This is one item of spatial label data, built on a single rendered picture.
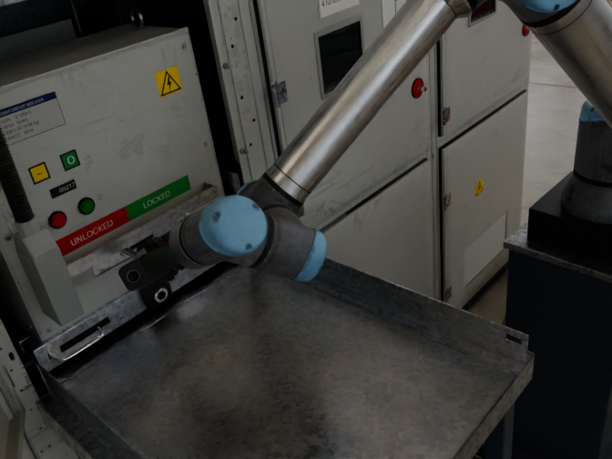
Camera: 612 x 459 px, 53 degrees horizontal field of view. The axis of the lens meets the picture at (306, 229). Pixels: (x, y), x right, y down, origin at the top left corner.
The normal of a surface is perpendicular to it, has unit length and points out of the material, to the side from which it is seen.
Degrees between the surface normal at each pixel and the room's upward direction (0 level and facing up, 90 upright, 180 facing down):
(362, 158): 91
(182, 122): 90
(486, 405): 0
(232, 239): 56
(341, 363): 0
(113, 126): 90
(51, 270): 90
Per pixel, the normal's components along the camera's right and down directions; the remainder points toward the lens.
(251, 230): 0.50, -0.22
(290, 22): 0.73, 0.26
